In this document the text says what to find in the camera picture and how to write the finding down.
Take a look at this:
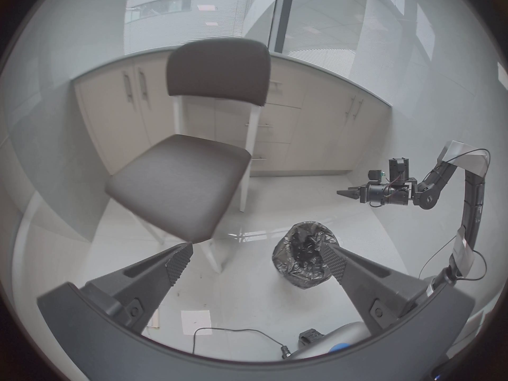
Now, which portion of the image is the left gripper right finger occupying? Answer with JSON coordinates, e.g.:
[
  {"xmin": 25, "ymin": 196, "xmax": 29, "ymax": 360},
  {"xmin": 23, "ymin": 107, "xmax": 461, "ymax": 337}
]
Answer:
[{"xmin": 319, "ymin": 241, "xmax": 430, "ymax": 337}]

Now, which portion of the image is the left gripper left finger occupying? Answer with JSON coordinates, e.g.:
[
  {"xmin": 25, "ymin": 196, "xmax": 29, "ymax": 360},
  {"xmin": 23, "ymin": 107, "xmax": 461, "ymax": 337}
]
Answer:
[{"xmin": 85, "ymin": 241, "xmax": 194, "ymax": 335}]

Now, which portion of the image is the black plastic bag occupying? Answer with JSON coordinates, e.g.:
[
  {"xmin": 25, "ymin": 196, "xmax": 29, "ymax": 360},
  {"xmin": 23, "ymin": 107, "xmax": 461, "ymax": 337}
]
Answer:
[{"xmin": 272, "ymin": 221, "xmax": 339, "ymax": 289}]

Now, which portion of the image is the grey chair with white legs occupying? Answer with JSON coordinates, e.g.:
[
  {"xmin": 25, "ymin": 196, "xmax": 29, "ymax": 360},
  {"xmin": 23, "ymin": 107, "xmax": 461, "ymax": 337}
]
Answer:
[{"xmin": 104, "ymin": 40, "xmax": 272, "ymax": 273}]

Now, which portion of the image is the beige cabinet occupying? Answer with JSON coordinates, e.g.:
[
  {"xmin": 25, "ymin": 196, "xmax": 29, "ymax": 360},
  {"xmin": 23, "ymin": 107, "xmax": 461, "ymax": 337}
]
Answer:
[{"xmin": 73, "ymin": 50, "xmax": 393, "ymax": 178}]

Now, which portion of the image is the black cable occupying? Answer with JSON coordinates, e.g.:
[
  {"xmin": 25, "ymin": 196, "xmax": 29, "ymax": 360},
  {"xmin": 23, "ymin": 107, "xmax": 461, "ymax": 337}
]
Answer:
[{"xmin": 192, "ymin": 328, "xmax": 293, "ymax": 359}]

